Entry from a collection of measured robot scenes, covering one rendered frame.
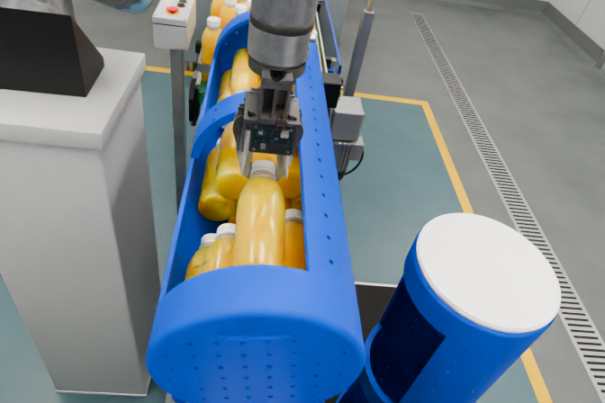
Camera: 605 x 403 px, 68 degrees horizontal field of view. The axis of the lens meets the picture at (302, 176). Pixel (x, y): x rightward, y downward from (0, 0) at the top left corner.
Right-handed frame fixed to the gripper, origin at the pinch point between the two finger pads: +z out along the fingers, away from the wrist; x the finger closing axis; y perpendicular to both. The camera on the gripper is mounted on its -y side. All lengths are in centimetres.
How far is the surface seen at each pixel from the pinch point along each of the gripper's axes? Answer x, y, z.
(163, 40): -30, -78, 18
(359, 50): 36, -104, 26
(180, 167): -28, -86, 76
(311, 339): 6.7, 26.0, 3.9
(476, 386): 47, 15, 39
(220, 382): -3.7, 26.0, 16.0
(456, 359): 39, 14, 31
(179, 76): -27, -86, 34
